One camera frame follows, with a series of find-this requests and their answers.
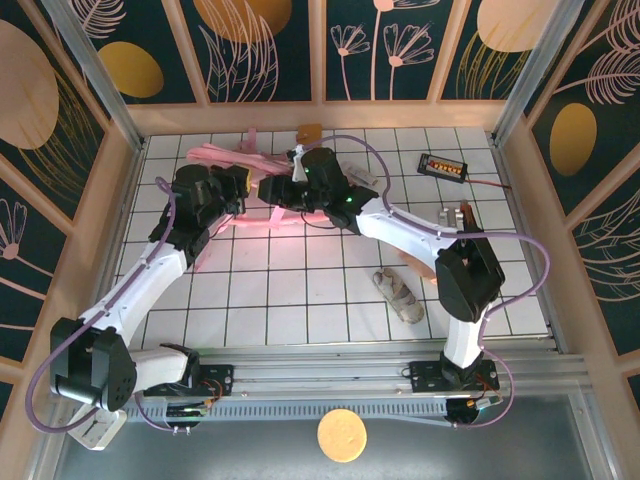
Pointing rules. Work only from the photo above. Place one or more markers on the pink student backpack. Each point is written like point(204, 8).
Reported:
point(225, 157)

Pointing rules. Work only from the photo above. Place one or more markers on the grey patterned pouch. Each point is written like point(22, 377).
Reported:
point(400, 300)

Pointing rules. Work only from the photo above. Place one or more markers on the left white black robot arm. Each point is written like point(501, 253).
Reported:
point(150, 280)

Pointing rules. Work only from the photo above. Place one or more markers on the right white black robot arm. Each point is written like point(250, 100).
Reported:
point(415, 235)

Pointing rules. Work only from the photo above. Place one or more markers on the black charger board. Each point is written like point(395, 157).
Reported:
point(442, 167)

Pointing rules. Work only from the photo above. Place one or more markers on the orange black screwdriver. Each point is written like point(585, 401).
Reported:
point(468, 215)

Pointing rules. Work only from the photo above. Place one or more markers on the yellow round disc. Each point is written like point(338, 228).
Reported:
point(342, 435)

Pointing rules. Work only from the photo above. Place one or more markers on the white alarm clock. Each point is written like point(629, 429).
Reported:
point(100, 435)

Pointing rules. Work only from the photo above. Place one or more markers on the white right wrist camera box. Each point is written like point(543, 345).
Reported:
point(298, 157)

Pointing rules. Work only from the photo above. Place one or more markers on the silver metal bracket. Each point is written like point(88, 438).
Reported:
point(449, 219)

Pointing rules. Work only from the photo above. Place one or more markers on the aluminium frame post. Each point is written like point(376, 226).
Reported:
point(535, 70)
point(95, 75)

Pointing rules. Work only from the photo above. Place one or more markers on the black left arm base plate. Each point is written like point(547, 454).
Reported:
point(220, 380)

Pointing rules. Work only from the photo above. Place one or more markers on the aluminium mounting rail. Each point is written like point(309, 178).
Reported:
point(320, 372)

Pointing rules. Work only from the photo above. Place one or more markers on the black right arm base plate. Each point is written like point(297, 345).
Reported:
point(425, 375)

